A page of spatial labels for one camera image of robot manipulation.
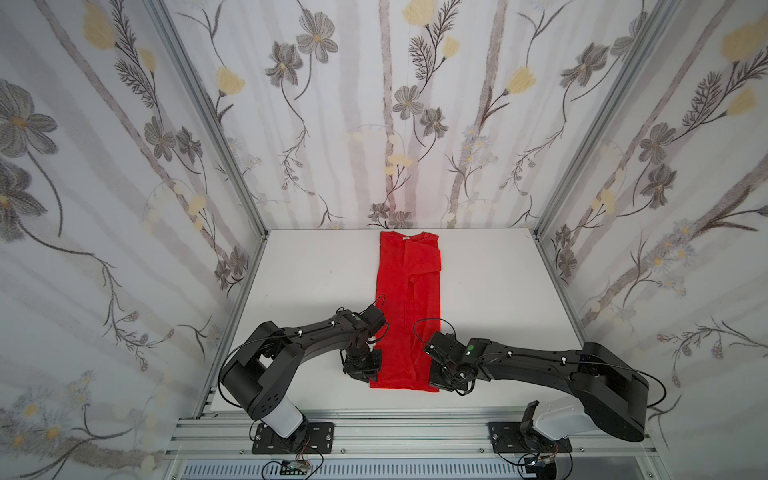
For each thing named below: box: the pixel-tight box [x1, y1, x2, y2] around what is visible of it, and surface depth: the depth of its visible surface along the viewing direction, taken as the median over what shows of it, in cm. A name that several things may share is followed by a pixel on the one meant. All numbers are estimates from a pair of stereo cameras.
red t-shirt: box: [370, 231, 442, 392], surface depth 103 cm
